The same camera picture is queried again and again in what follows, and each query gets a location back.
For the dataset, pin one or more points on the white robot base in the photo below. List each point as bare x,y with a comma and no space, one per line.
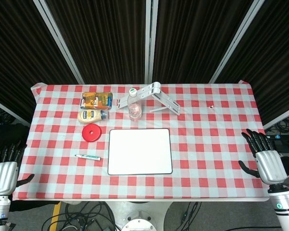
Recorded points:
139,216

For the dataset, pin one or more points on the white board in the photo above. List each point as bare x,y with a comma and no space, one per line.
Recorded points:
139,151

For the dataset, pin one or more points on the mayonnaise squeeze bottle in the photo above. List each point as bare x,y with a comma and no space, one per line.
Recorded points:
91,116

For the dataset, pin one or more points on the clear plastic water bottle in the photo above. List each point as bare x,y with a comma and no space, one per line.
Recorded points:
135,108

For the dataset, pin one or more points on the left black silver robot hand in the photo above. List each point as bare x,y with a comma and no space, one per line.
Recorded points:
3,176

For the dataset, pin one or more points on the red round plastic lid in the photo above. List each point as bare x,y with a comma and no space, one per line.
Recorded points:
92,132

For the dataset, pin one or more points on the black power strip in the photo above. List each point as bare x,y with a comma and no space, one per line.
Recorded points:
283,142

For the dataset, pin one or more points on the red white checkered tablecloth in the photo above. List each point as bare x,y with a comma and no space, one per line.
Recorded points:
207,149

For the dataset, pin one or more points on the orange yellow snack box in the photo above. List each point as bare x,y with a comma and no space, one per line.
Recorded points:
97,99

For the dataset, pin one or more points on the grey metal partition rail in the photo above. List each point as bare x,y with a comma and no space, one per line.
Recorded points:
9,111
281,115

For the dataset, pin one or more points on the grey metal partition post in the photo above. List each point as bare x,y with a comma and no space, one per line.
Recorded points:
236,43
60,41
150,41

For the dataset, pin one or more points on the white marker pen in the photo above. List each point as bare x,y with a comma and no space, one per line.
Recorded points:
88,157

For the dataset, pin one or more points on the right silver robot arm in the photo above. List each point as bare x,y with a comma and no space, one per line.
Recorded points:
283,204

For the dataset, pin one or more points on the white folding laptop stand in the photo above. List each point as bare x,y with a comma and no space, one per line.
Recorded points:
166,99

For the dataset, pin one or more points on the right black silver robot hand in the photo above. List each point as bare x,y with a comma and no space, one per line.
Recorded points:
271,166

